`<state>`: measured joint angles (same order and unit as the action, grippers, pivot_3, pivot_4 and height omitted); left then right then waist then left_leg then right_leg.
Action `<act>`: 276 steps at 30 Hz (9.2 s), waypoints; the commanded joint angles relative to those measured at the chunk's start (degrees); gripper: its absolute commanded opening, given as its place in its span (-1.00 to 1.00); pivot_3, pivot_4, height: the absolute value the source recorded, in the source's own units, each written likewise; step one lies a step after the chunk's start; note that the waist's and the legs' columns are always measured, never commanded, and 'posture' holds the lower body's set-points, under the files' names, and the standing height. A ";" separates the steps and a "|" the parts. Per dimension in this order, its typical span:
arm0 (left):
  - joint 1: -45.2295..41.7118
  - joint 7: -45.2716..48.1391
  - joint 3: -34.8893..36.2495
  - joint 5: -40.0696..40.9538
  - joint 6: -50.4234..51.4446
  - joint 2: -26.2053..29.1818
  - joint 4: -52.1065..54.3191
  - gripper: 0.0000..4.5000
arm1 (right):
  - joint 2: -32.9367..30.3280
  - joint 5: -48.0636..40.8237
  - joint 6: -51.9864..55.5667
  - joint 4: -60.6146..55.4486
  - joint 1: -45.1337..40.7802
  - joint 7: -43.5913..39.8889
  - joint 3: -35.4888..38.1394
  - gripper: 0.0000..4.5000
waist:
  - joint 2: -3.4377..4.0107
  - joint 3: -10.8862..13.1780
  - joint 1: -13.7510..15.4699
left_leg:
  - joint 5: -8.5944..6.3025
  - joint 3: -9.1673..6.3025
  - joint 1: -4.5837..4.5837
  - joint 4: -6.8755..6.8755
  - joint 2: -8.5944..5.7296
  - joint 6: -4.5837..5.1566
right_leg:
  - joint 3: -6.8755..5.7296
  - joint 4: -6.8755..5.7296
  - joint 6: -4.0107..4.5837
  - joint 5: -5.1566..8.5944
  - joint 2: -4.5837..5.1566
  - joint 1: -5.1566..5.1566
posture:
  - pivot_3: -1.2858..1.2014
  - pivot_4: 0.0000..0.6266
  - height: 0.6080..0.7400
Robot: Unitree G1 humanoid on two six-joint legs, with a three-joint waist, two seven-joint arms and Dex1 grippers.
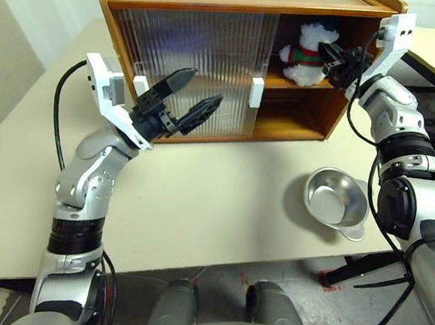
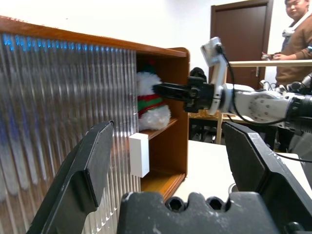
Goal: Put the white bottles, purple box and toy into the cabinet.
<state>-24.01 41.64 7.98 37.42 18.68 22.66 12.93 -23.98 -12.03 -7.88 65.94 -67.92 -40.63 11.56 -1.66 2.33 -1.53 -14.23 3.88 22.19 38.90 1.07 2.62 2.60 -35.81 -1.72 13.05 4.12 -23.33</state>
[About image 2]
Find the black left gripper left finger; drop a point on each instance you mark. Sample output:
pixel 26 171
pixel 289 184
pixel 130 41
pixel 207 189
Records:
pixel 73 185

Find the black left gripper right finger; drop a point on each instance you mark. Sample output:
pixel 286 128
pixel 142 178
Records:
pixel 268 175

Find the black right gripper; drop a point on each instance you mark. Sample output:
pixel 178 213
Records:
pixel 200 93

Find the white plush toy with christmas hat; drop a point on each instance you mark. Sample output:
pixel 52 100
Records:
pixel 153 117

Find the ribbed clear sliding door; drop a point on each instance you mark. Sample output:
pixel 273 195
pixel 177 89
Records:
pixel 61 97

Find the wooden cabinet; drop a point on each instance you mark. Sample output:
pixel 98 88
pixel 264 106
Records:
pixel 180 122

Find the black round object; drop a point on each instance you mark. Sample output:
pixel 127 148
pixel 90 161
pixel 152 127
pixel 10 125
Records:
pixel 197 74

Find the stainless steel bowl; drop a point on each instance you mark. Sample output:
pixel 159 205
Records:
pixel 232 188

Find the dark brown room door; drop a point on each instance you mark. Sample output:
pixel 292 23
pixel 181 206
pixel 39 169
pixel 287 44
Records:
pixel 241 31

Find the light wooden rack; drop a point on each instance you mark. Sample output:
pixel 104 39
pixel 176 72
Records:
pixel 268 63

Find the person in brown sweater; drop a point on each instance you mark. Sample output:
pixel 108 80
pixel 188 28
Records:
pixel 295 44

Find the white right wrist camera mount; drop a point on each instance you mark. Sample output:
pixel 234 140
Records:
pixel 218 70

